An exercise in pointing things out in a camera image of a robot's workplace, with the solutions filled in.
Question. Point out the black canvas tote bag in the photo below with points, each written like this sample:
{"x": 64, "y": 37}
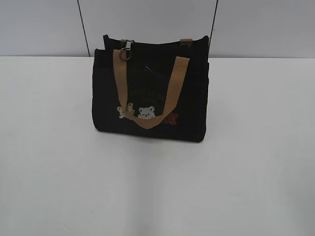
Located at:
{"x": 148, "y": 73}

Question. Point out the silver zipper pull with ring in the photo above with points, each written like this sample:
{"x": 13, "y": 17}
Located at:
{"x": 125, "y": 51}

